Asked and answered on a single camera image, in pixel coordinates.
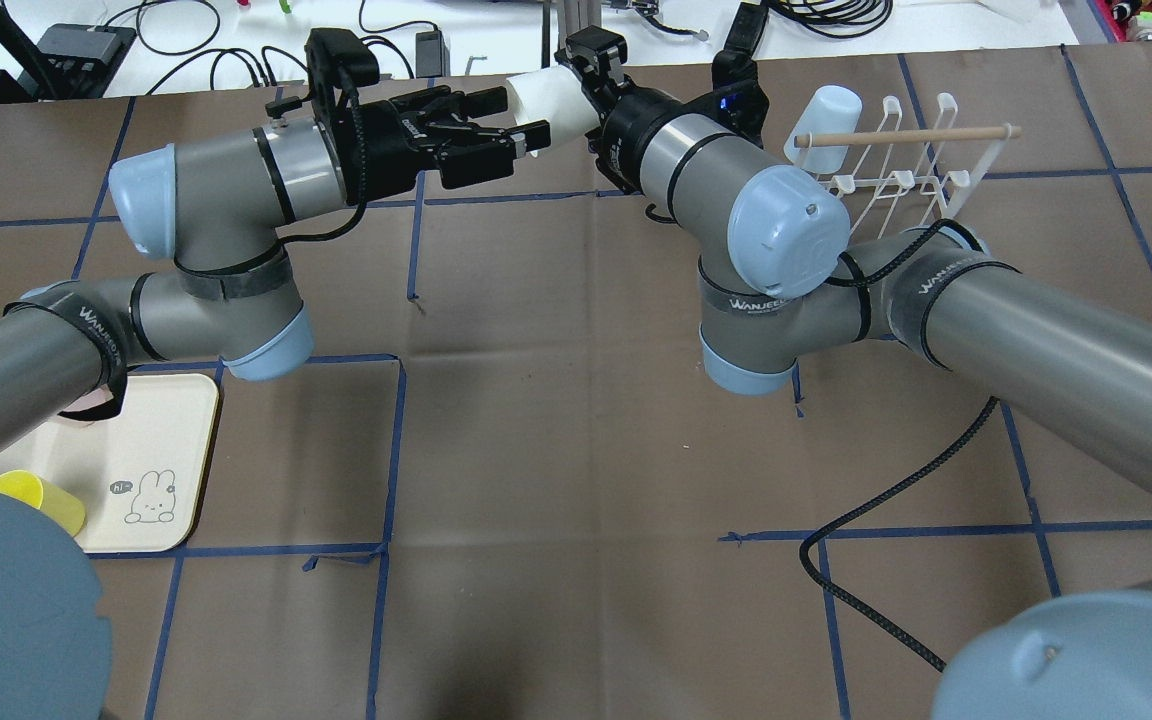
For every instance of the cream plastic tray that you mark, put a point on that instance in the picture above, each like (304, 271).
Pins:
(139, 475)

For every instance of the pale green ikea cup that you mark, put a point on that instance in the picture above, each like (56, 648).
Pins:
(553, 94)

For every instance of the aluminium frame post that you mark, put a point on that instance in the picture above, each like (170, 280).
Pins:
(573, 15)

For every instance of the yellow ikea cup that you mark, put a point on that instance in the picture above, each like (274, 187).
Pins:
(54, 502)

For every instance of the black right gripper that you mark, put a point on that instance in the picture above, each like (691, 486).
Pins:
(629, 124)

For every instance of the black power adapter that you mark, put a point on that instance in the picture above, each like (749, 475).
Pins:
(747, 28)

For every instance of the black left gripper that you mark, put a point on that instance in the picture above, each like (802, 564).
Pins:
(388, 142)

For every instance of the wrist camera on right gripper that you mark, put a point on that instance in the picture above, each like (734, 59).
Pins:
(742, 105)

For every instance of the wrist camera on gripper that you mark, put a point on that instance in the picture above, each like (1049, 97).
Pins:
(742, 105)
(336, 60)

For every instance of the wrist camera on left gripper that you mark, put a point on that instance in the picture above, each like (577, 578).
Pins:
(336, 60)

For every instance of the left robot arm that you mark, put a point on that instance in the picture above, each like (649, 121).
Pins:
(214, 210)

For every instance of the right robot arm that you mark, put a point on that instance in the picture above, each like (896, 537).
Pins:
(780, 278)

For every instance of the light blue ikea cup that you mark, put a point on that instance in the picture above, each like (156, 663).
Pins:
(833, 110)

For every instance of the white wire cup rack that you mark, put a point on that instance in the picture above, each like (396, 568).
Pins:
(896, 176)

